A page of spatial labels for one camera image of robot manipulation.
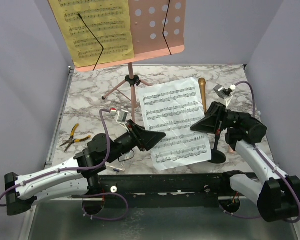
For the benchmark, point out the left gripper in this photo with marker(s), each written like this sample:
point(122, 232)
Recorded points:
point(142, 138)

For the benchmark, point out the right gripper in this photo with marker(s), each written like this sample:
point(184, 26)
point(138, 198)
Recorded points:
point(220, 116)

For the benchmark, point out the white sheet music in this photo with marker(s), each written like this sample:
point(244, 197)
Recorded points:
point(172, 108)

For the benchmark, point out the gold microphone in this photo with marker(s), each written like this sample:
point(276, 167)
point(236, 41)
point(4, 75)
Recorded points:
point(202, 87)

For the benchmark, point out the pink music stand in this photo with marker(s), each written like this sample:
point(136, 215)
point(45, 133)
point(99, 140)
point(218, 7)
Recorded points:
point(157, 28)

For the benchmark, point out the yellow sheet music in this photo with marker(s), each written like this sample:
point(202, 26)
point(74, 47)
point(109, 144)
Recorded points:
point(95, 31)

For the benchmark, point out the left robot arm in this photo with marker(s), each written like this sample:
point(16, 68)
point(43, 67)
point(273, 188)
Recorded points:
point(77, 175)

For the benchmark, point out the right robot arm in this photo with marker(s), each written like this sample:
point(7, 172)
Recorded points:
point(276, 194)

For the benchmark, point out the pink microphone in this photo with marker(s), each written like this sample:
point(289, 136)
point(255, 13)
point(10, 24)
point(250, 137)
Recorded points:
point(231, 151)

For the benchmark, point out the black mic stand with clip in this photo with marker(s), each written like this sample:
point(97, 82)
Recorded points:
point(217, 157)

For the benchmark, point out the clear screw organizer box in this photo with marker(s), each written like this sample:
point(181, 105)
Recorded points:
point(119, 165)

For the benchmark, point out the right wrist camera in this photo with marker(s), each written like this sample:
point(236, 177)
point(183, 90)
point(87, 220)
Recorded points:
point(224, 94)

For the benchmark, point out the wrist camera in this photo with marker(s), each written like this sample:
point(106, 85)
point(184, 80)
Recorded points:
point(224, 94)
point(120, 116)

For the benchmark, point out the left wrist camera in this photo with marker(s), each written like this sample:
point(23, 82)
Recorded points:
point(120, 116)

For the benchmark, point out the black mounting rail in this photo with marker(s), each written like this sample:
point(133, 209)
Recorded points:
point(169, 190)

